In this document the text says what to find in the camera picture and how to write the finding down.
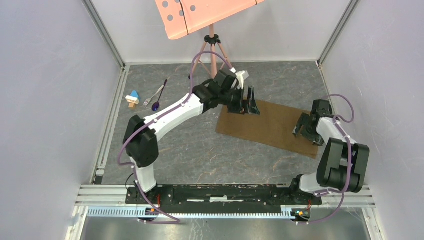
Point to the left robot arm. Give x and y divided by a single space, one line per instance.
143 134

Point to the pink music stand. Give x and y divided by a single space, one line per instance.
184 17

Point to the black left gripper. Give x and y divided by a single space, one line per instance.
250 106

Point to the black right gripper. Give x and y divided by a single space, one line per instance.
317 139

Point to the brown cloth napkin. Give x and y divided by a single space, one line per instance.
272 127

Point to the purple plastic spoon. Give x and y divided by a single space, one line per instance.
156 105

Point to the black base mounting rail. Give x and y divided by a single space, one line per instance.
222 198

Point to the blue and wood toy block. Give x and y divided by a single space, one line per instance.
133 99

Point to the clear plastic fork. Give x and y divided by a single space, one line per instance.
148 100

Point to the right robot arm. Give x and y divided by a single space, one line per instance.
343 165

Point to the white toothed cable strip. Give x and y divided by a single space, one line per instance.
147 213

